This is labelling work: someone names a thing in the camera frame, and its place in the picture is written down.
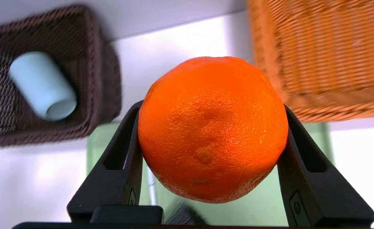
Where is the light green plastic tray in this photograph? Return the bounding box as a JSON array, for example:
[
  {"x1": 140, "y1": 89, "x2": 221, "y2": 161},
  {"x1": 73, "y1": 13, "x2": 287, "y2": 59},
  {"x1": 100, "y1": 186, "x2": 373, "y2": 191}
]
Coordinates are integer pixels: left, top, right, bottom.
[{"x1": 86, "y1": 122, "x2": 335, "y2": 227}]

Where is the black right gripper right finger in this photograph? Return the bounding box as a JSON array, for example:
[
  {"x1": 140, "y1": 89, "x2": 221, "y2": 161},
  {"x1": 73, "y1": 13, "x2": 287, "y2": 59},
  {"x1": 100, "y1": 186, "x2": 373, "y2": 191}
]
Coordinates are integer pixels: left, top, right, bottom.
[{"x1": 276, "y1": 104, "x2": 374, "y2": 227}]

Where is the blue-grey plastic cup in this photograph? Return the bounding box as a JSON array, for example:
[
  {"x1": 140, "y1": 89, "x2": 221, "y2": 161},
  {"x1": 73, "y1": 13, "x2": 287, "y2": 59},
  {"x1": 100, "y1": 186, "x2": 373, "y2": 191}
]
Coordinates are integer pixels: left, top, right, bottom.
[{"x1": 9, "y1": 52, "x2": 78, "y2": 121}]

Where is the dark brown wicker basket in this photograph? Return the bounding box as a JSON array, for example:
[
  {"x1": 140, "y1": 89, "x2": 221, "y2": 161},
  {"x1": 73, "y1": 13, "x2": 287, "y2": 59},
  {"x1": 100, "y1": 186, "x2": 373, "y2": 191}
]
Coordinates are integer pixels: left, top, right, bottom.
[{"x1": 0, "y1": 4, "x2": 122, "y2": 149}]

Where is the white pen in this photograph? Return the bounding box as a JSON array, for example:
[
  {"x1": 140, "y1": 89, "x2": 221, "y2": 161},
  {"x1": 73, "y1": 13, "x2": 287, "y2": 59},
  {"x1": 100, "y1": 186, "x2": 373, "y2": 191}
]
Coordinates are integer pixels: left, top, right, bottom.
[{"x1": 146, "y1": 162, "x2": 157, "y2": 205}]

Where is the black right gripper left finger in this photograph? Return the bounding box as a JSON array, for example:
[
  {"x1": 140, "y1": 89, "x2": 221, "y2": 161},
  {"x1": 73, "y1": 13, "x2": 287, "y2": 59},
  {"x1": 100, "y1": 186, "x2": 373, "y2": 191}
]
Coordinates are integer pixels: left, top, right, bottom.
[{"x1": 67, "y1": 100, "x2": 144, "y2": 223}]

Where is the green-handled black dust brush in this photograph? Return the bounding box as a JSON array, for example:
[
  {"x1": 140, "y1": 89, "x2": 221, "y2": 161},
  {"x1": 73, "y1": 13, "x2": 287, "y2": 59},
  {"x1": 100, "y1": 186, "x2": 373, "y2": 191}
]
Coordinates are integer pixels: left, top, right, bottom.
[{"x1": 165, "y1": 204, "x2": 206, "y2": 226}]

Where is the orange wicker basket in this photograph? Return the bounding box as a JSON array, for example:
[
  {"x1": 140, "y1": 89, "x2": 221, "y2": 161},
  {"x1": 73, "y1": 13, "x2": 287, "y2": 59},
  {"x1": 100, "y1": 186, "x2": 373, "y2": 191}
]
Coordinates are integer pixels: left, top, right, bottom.
[{"x1": 247, "y1": 0, "x2": 374, "y2": 123}]

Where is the orange fruit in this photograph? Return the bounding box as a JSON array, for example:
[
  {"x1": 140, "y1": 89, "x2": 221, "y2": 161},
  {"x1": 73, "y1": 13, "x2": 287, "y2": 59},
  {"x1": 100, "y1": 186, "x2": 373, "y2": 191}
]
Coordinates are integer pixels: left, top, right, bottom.
[{"x1": 138, "y1": 56, "x2": 289, "y2": 204}]

